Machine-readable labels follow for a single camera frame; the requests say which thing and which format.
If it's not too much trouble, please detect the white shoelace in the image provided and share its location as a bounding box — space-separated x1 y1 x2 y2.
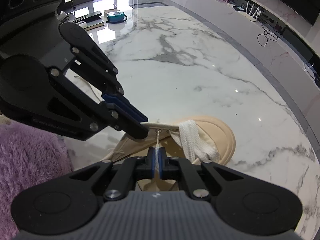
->
149 120 220 164

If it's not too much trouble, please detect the beige canvas shoe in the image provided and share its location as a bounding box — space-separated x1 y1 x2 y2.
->
102 115 237 192

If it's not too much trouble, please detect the black remote control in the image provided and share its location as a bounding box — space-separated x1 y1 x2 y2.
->
68 11 103 24

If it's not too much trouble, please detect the teal round container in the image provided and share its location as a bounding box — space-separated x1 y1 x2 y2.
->
106 11 127 24

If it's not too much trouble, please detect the purple fluffy garment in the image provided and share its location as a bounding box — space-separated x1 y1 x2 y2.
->
1 122 73 239

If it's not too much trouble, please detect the white wifi router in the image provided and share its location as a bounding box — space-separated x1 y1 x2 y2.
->
238 2 262 22

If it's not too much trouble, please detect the black cable on console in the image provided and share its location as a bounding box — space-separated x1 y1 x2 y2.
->
257 19 279 48

